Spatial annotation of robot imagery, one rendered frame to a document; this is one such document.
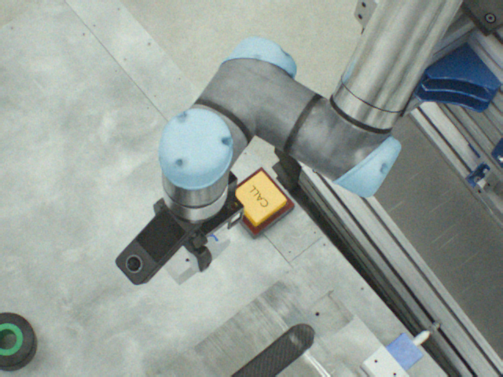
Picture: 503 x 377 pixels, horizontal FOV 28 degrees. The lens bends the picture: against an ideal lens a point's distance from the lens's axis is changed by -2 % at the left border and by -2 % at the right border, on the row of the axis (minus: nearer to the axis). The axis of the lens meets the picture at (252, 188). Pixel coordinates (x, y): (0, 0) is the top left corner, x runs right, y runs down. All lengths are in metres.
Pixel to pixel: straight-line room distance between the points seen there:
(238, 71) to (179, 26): 1.51
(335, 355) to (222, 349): 0.15
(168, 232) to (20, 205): 0.42
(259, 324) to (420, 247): 0.85
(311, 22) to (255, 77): 1.54
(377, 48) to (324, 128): 0.11
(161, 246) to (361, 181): 0.27
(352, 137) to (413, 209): 1.17
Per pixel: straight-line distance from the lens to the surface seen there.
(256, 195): 1.55
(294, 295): 1.45
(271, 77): 1.13
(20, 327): 1.51
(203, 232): 1.26
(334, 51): 2.62
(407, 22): 1.04
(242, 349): 1.43
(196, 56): 2.59
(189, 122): 1.08
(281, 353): 1.44
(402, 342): 1.44
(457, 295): 2.22
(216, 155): 1.06
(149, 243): 1.24
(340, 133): 1.09
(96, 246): 1.56
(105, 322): 1.53
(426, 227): 2.25
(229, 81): 1.12
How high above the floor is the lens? 2.28
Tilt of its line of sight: 69 degrees down
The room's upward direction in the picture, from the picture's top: 9 degrees clockwise
